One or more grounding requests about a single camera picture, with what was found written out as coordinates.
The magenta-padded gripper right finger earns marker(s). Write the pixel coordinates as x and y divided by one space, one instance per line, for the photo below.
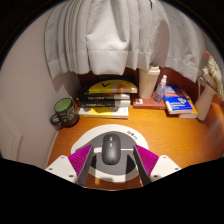
165 166

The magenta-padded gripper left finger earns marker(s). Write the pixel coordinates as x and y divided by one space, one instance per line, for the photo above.
61 166

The dark grey computer mouse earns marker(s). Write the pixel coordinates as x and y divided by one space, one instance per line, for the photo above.
111 150

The round white grey mouse pad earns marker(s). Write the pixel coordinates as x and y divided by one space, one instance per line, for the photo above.
90 136

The dark green mug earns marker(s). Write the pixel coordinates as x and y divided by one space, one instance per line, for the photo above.
66 113

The orange cover book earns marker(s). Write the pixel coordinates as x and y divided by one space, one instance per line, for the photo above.
191 113

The red-brown thin book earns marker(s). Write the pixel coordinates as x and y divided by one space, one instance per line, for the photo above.
146 104

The blue cover book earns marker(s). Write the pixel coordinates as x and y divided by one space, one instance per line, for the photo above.
176 100

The yellow white book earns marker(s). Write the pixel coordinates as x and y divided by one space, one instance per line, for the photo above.
103 112

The white ceramic jug vase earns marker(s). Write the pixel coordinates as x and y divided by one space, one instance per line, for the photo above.
204 103

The clear spray bottle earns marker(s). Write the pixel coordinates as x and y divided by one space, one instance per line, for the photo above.
160 91

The beige lidded tumbler cup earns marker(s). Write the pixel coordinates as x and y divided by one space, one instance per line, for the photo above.
148 83

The black yellow arc book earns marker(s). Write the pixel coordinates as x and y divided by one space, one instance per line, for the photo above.
110 87

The white pleated curtain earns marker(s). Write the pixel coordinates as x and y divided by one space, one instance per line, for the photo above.
113 33

